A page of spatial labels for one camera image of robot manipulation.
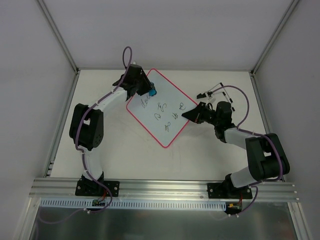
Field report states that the right aluminium corner post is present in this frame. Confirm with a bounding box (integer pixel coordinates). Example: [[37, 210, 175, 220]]
[[250, 0, 300, 76]]

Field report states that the blue whiteboard eraser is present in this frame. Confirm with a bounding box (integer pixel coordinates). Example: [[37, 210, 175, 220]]
[[148, 87, 157, 97]]

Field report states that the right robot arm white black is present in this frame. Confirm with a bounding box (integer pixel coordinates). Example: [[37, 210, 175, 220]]
[[182, 101, 290, 199]]

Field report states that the aluminium mounting rail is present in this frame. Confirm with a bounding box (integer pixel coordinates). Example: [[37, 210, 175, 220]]
[[29, 177, 301, 203]]

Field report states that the white slotted cable duct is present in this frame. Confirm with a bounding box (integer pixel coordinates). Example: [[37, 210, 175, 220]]
[[39, 197, 227, 212]]

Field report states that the aluminium corner post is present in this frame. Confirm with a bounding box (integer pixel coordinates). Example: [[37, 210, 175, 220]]
[[35, 0, 79, 74], [250, 0, 300, 76]]

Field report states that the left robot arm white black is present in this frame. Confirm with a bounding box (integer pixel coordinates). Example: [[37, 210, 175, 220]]
[[69, 64, 157, 197]]

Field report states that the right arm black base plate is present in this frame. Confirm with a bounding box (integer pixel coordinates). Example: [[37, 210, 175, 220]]
[[206, 182, 253, 200]]

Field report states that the pink framed whiteboard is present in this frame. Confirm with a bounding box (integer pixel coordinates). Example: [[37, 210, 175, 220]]
[[126, 68, 198, 148]]

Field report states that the wire whiteboard stand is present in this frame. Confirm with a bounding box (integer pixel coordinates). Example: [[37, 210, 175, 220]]
[[205, 82, 236, 112]]

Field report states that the left aluminium corner post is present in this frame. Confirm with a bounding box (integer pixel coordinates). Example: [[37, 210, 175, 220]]
[[35, 0, 79, 74]]

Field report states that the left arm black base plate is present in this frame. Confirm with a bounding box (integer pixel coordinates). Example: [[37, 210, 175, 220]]
[[75, 178, 120, 197]]

